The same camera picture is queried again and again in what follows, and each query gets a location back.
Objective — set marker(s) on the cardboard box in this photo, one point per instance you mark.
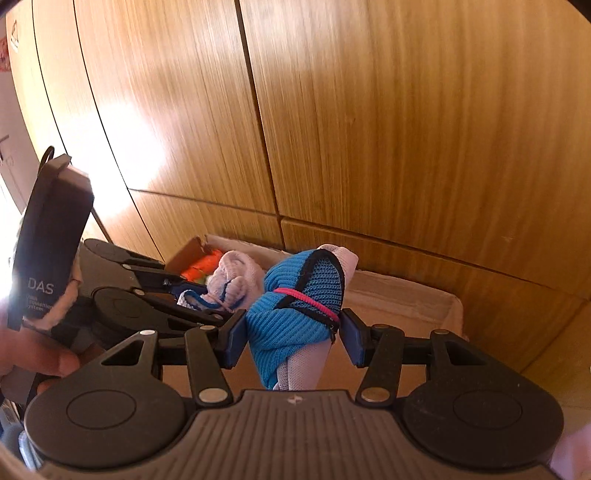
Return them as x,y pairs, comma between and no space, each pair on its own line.
406,295

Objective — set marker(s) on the orange sock bundle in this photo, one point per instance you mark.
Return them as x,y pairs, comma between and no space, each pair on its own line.
203,265

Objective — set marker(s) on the person's left hand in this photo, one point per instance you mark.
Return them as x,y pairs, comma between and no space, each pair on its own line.
32,353

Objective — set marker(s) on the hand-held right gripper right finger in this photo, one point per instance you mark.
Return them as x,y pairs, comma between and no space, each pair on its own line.
352,342

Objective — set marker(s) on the white ribbed sock bundle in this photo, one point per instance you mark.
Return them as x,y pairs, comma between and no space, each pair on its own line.
194,299

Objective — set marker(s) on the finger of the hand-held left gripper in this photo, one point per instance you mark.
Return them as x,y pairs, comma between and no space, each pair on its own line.
152,276
184,314

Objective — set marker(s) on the blue knit sock bundle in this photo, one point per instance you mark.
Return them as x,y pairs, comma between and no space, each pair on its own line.
295,300

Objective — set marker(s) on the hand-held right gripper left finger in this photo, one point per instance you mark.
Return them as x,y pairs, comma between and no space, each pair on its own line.
236,342

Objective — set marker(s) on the wooden wardrobe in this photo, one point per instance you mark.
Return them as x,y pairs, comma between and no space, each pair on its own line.
369,115

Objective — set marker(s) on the pink fuzzy sock bundle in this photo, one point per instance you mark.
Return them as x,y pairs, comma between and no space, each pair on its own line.
235,277

